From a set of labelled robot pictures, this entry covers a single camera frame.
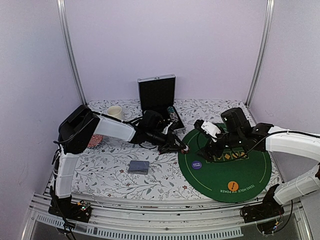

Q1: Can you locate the blue playing card deck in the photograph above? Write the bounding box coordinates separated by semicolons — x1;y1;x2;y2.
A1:
128;160;150;175

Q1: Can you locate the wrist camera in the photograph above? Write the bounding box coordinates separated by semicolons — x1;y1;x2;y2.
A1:
138;110;176;135
194;107;252;140

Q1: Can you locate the aluminium poker case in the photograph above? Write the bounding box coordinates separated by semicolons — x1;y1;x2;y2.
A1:
137;74;185;132

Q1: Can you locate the left aluminium frame post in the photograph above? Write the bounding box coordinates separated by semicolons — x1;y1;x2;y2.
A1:
56;0;87;105

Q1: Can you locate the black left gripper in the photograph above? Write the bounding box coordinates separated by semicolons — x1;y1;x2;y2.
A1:
147;128;187;153

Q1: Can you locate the cream ribbed ceramic mug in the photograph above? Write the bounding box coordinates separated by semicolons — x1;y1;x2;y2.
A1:
106;105;124;121

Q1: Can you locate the orange poker chip stack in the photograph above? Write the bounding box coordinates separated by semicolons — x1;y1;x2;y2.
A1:
181;145;190;154

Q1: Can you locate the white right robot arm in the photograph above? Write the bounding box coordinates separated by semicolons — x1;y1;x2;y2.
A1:
194;120;320;218

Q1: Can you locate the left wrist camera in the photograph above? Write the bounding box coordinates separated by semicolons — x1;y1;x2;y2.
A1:
138;110;176;135

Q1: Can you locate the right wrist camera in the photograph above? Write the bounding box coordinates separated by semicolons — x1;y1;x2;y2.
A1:
194;107;252;140

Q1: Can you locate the front aluminium rail base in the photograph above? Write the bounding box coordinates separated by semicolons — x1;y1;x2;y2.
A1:
21;191;315;240

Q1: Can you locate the green round poker mat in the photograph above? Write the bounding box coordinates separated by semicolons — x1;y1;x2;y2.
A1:
178;129;272;203

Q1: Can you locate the red patterned bowl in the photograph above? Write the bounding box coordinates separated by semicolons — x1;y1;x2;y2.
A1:
87;134;103;149

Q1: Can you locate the orange big blind button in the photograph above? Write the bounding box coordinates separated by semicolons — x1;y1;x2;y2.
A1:
227;180;239;192

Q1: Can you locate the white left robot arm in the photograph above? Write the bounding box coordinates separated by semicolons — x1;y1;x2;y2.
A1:
52;104;189;217

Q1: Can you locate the right aluminium frame post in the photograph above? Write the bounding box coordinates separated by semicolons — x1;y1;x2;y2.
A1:
245;0;275;108

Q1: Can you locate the green poker chip stack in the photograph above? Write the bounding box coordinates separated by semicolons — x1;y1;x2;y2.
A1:
166;106;180;124

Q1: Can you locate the aluminium frame post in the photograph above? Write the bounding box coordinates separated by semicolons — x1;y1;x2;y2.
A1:
245;0;275;108
56;0;87;105

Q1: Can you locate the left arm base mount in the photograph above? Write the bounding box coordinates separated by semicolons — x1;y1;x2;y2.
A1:
48;196;92;223

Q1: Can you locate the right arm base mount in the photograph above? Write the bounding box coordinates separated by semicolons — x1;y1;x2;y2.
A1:
239;199;285;235

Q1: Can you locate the purple small blind button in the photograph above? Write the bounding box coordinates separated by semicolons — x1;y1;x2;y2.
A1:
191;160;202;170

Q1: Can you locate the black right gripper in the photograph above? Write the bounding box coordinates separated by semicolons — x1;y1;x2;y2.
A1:
195;126;243;163

